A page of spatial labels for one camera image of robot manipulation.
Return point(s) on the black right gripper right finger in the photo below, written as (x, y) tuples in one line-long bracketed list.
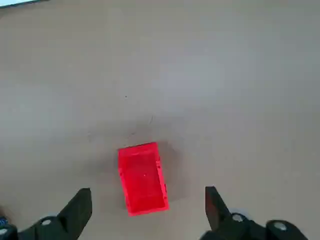
[(220, 212)]

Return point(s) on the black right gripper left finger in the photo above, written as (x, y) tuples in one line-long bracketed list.
[(72, 212)]

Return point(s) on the red plastic storage box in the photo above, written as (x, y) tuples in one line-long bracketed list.
[(142, 178)]

